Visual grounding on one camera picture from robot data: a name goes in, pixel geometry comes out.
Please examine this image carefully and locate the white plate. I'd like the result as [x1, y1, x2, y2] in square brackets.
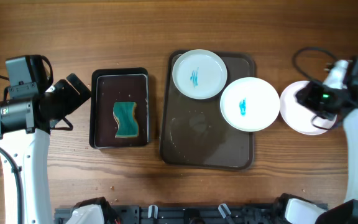
[219, 77, 280, 132]
[280, 81, 337, 136]
[172, 49, 228, 100]

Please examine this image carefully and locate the white plate top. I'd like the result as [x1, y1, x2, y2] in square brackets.
[172, 49, 228, 100]

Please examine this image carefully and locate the green yellow sponge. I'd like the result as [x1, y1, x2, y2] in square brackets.
[113, 101, 139, 138]

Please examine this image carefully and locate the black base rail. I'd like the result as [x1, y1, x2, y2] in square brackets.
[53, 203, 331, 224]

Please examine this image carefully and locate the large brown serving tray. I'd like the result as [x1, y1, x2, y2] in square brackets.
[159, 49, 255, 170]

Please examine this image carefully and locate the small black tray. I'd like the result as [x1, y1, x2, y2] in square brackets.
[89, 67, 150, 149]

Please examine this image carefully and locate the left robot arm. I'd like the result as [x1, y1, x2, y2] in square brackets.
[0, 73, 91, 223]

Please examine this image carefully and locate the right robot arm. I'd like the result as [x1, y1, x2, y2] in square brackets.
[295, 57, 358, 223]

